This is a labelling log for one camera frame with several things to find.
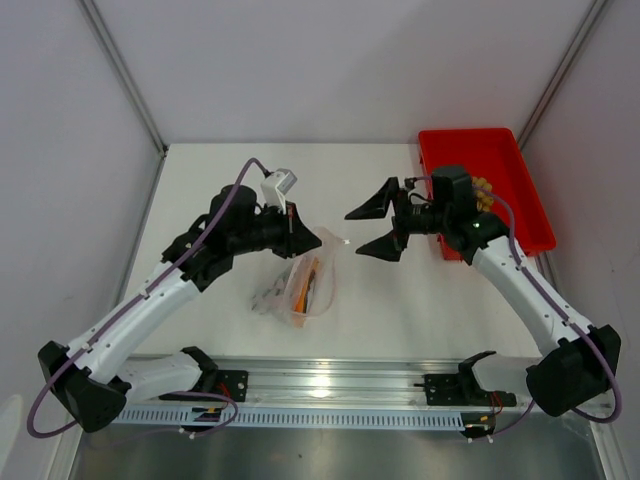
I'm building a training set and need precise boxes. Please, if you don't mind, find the aluminium front rail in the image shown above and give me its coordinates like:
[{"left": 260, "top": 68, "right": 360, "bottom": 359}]
[{"left": 124, "top": 354, "right": 611, "bottom": 412}]

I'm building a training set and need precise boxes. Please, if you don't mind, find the aluminium corner post left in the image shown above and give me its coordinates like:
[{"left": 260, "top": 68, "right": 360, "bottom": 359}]
[{"left": 76, "top": 0, "right": 168, "bottom": 157}]

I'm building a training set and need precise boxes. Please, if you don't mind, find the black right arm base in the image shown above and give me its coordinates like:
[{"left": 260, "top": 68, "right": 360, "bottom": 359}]
[{"left": 414, "top": 373, "right": 517, "bottom": 407}]

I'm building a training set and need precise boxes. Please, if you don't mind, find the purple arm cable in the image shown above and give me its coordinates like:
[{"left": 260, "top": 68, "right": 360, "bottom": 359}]
[
  {"left": 404, "top": 174, "right": 624, "bottom": 444},
  {"left": 25, "top": 157, "right": 271, "bottom": 444}
]

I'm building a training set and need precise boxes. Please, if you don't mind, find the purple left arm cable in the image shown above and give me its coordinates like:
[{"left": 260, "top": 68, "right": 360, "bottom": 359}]
[{"left": 25, "top": 157, "right": 271, "bottom": 444}]

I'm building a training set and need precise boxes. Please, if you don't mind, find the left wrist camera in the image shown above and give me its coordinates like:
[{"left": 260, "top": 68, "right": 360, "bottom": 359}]
[{"left": 261, "top": 169, "right": 297, "bottom": 212}]

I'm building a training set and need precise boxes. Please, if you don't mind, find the red plastic bin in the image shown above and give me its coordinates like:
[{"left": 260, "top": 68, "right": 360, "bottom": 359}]
[{"left": 418, "top": 127, "right": 557, "bottom": 257}]

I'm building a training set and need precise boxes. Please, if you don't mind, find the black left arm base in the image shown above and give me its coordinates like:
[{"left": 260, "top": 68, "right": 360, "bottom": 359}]
[{"left": 159, "top": 369, "right": 249, "bottom": 403}]

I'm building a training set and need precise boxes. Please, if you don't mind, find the brown longan fruit bunch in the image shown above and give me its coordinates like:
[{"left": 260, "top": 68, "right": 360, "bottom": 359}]
[{"left": 472, "top": 176, "right": 494, "bottom": 212}]

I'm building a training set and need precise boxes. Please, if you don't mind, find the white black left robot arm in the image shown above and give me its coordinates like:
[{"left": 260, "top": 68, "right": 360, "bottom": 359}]
[{"left": 38, "top": 185, "right": 322, "bottom": 433}]

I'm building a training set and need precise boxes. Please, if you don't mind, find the aluminium corner post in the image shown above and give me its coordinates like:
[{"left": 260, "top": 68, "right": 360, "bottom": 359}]
[
  {"left": 516, "top": 0, "right": 614, "bottom": 151},
  {"left": 76, "top": 0, "right": 168, "bottom": 157}
]

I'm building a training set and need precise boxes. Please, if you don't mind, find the clear pink-dotted zip bag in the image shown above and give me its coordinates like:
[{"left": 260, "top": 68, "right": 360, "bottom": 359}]
[{"left": 251, "top": 227, "right": 350, "bottom": 328}]

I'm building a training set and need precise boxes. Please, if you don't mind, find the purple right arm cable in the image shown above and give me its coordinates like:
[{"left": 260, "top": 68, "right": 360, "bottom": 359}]
[{"left": 404, "top": 174, "right": 624, "bottom": 444}]

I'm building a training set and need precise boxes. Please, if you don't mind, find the white slotted cable duct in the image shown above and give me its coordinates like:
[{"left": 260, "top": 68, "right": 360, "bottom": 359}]
[{"left": 114, "top": 405, "right": 465, "bottom": 432}]

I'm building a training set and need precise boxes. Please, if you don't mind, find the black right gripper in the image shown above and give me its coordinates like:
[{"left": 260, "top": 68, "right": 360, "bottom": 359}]
[{"left": 345, "top": 178, "right": 450, "bottom": 263}]

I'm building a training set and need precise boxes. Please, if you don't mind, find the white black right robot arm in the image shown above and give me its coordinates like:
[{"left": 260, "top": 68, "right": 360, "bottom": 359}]
[{"left": 345, "top": 165, "right": 623, "bottom": 424}]

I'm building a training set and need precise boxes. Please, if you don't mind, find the aluminium corner post right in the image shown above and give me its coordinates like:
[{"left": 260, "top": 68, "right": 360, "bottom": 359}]
[{"left": 516, "top": 0, "right": 614, "bottom": 151}]

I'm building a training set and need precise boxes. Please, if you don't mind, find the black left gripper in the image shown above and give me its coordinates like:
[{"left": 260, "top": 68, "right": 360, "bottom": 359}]
[{"left": 230, "top": 200, "right": 322, "bottom": 259}]

